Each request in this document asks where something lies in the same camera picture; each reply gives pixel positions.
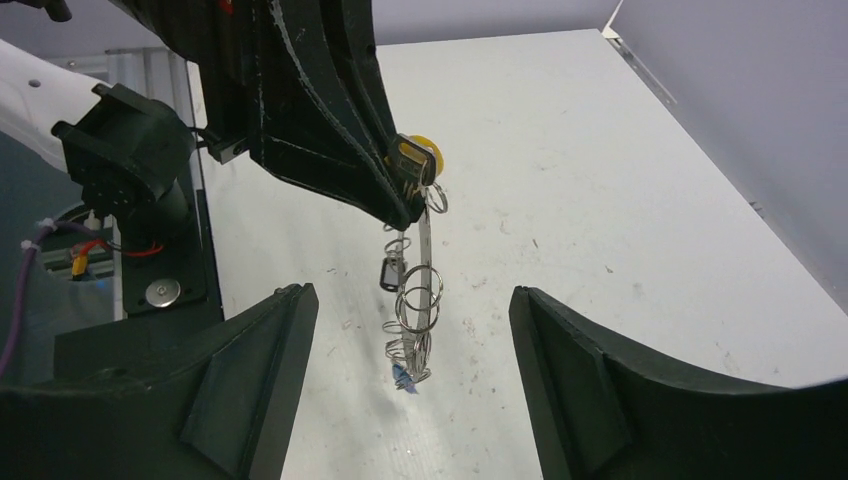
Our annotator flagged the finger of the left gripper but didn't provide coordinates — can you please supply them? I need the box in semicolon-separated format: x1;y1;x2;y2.
119;1;411;230
264;1;423;230

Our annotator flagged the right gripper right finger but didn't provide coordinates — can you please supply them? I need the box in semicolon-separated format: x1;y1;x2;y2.
509;286;847;479

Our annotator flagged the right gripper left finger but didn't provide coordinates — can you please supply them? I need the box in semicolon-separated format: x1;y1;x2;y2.
1;284;319;479

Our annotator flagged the key with yellow tag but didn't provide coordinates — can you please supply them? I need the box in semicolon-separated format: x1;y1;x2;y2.
384;134;444;201

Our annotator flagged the key with blue tag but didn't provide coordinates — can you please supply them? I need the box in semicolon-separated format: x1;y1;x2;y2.
392;364;417;394

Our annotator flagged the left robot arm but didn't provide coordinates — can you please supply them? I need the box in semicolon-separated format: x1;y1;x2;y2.
1;1;444;245

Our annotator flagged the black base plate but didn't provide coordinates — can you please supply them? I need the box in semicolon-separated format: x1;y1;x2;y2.
52;188;227;379

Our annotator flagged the aluminium frame rail back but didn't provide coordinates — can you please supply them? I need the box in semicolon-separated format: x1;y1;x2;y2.
601;27;677;107

